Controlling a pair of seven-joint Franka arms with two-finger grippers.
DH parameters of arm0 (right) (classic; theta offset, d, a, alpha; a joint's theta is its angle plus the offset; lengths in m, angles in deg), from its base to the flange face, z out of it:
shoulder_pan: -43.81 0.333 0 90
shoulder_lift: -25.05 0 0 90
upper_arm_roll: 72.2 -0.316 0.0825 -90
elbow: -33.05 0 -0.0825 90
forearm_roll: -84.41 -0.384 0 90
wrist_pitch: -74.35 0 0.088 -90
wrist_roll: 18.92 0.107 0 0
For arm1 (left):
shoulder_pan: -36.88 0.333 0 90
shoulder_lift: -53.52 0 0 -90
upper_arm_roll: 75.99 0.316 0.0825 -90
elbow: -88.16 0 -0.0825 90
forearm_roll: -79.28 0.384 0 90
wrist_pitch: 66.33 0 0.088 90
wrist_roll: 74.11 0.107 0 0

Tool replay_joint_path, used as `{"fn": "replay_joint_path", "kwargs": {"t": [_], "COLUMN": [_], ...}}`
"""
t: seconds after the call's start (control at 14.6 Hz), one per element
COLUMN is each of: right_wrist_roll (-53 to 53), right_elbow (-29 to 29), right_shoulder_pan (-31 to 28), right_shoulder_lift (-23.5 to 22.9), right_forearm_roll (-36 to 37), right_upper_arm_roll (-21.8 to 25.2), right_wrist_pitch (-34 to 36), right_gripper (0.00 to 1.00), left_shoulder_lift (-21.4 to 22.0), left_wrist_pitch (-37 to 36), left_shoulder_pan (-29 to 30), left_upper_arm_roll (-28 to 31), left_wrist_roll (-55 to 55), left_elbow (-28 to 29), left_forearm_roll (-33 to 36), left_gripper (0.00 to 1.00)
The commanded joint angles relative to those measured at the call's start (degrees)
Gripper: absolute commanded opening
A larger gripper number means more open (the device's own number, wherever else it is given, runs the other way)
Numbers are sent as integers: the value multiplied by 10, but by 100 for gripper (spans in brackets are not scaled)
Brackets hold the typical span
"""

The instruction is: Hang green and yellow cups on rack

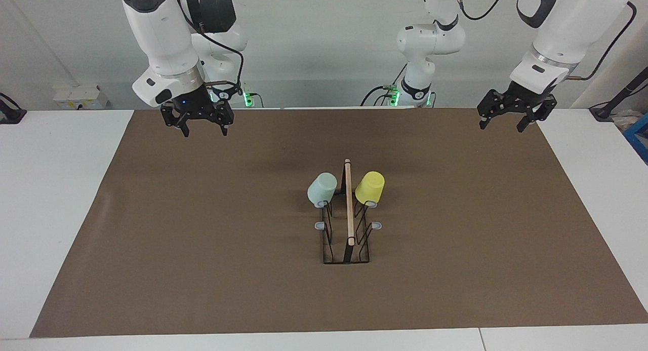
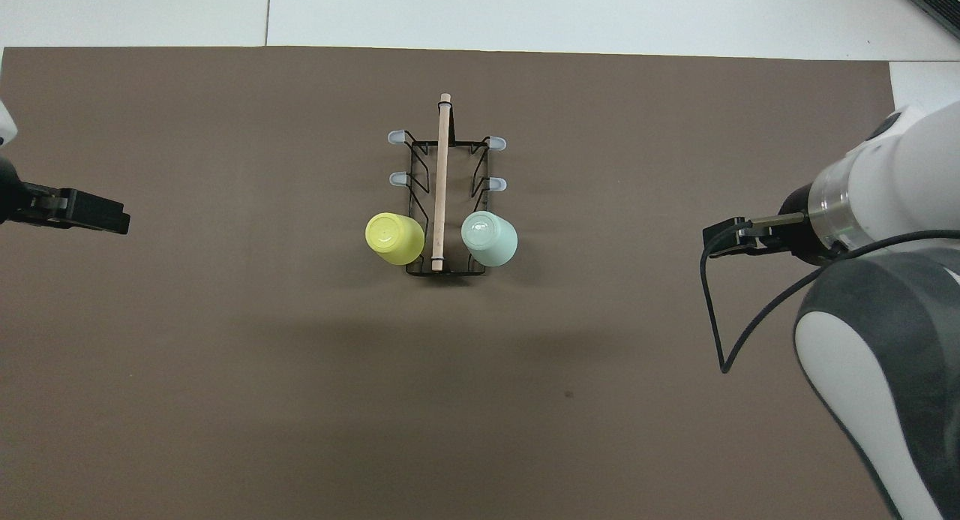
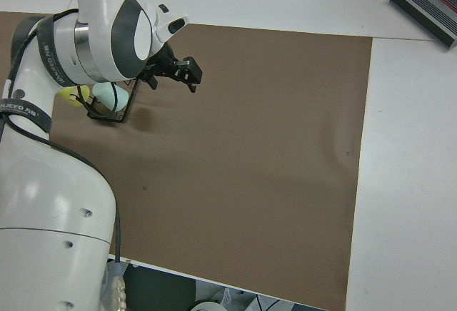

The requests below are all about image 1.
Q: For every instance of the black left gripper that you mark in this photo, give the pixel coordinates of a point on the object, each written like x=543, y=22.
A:
x=525, y=98

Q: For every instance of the black stand pole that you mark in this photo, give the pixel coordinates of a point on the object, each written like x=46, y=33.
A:
x=620, y=95

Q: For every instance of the clear plastic bag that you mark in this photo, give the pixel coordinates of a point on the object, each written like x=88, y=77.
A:
x=628, y=120

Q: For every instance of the yellow plastic cup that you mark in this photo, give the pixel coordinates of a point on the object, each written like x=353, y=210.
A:
x=369, y=189

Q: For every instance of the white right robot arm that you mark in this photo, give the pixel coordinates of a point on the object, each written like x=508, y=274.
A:
x=162, y=32

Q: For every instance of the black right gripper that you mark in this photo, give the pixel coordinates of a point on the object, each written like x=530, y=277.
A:
x=193, y=104

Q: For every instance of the brown table mat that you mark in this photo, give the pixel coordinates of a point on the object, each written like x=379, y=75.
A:
x=202, y=270

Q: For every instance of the pale green plastic cup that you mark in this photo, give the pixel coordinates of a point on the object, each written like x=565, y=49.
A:
x=322, y=190

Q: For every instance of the blue box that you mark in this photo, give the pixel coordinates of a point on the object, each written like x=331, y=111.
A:
x=639, y=135

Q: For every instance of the white power strip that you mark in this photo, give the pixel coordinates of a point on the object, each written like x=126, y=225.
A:
x=81, y=95

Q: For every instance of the black table clamp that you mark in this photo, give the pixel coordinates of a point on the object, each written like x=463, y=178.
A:
x=11, y=114

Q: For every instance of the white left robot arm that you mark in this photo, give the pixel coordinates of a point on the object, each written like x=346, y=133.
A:
x=572, y=27

